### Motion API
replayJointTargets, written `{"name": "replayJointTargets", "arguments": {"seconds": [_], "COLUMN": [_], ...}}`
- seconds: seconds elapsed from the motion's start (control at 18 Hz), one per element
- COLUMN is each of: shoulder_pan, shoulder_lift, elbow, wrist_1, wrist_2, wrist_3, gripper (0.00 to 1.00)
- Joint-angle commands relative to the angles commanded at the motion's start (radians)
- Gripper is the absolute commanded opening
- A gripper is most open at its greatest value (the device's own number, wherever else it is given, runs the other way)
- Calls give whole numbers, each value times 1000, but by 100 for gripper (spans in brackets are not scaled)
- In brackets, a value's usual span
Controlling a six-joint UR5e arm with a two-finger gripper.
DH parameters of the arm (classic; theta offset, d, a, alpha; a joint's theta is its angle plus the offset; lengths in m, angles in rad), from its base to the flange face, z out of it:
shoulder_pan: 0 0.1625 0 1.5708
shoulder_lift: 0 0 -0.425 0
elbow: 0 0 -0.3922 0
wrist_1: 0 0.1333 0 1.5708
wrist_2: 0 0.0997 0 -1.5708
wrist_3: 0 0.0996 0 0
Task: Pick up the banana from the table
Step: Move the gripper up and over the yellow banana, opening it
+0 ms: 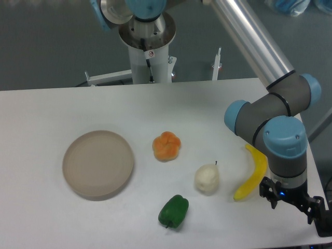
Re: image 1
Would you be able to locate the blue plastic bag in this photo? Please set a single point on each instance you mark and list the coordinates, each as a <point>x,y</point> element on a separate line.
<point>294,8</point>

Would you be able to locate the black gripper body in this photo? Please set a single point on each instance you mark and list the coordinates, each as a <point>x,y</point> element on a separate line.
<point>292,188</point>

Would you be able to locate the white left bracket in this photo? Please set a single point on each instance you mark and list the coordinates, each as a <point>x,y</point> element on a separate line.
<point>108,78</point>

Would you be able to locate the orange bread roll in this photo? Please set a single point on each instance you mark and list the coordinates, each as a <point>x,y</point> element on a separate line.
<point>166,146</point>

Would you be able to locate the white right bracket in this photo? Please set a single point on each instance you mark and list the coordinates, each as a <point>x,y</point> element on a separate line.
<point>217,65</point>

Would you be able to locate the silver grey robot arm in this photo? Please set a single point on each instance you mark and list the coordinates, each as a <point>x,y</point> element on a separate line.
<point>269,124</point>

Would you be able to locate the beige round plate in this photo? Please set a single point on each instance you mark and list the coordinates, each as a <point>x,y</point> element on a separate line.
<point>98,165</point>

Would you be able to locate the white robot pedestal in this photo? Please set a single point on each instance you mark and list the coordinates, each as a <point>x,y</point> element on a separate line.
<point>151,66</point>

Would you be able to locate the green bell pepper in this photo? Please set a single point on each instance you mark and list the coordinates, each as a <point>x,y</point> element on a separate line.
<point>174,212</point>

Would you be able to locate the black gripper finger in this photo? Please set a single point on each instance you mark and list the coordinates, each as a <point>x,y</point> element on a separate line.
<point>314,208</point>
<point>270,190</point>

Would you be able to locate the white bracket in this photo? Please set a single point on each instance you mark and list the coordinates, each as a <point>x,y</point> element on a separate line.
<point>108,78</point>
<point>217,65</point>

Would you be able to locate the yellow banana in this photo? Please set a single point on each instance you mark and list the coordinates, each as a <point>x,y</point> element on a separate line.
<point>261,164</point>

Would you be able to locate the white pear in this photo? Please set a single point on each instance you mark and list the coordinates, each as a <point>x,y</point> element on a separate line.
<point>206,179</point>

